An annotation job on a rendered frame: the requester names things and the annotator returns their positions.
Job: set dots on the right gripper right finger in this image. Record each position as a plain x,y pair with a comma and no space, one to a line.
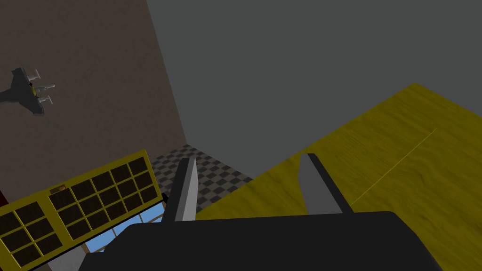
320,192

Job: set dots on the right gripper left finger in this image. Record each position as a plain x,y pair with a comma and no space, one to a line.
187,192

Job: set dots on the yellow framed glass door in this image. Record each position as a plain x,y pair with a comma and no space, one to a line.
81,205

